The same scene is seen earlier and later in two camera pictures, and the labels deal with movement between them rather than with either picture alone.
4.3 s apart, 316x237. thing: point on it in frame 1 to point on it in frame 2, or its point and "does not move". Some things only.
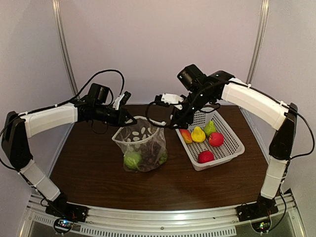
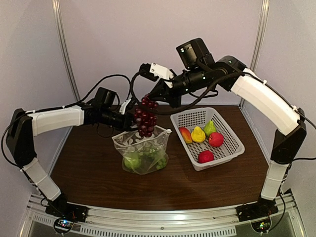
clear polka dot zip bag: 143,143 does not move
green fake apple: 132,160 does not move
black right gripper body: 181,116 to 165,89
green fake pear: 210,128 does not move
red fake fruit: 216,139 does not move
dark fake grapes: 150,154 to 145,116
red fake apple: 205,156 does not move
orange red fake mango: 186,135 does not move
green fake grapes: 163,158 to 161,163
